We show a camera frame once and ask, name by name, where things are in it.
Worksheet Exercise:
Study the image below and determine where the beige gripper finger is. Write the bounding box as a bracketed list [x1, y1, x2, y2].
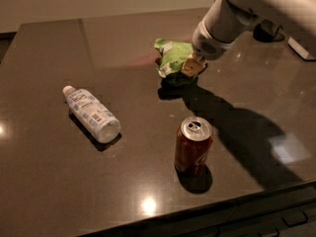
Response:
[181, 53, 206, 77]

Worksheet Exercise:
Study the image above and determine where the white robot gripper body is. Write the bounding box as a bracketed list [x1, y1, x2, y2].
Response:
[192, 0, 260, 61]

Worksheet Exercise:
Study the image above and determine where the green rice chip bag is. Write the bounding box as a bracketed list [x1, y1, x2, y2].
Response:
[154, 39, 198, 87]

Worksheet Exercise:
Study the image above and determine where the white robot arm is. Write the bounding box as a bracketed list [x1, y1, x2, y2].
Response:
[182, 0, 316, 77]

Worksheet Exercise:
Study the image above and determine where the red coke can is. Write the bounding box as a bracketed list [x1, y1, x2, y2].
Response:
[174, 117, 213, 177]

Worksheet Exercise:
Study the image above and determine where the black mesh basket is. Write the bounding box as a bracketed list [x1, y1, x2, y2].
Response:
[253, 20, 284, 42]

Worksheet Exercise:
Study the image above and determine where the clear plastic water bottle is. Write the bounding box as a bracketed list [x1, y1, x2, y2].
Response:
[62, 86, 120, 143]

